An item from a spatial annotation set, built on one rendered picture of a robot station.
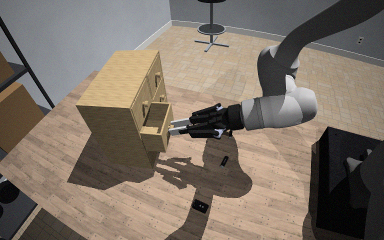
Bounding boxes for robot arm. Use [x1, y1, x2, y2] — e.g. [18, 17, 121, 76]
[239, 0, 384, 240]

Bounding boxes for black nine-volt battery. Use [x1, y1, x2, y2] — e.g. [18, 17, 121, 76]
[192, 200, 209, 214]

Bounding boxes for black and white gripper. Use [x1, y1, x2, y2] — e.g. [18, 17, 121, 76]
[168, 103, 245, 140]

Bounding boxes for small wooden chest of drawers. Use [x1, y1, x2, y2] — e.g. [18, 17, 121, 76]
[75, 50, 168, 169]

